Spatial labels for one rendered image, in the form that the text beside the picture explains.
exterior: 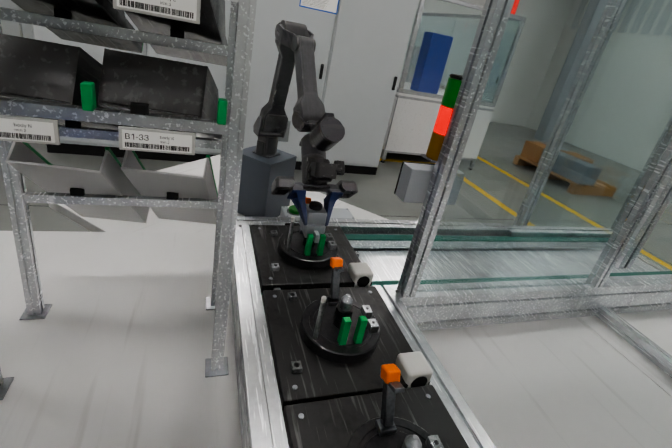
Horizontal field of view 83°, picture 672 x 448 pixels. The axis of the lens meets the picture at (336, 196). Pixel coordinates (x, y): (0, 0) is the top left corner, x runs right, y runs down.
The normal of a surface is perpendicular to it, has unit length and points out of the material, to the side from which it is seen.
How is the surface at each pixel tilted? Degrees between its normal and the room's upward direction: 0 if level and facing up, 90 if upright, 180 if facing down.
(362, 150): 90
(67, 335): 0
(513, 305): 90
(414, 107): 90
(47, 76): 65
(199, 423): 0
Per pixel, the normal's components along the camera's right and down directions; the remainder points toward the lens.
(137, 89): 0.18, 0.00
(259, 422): 0.18, -0.90
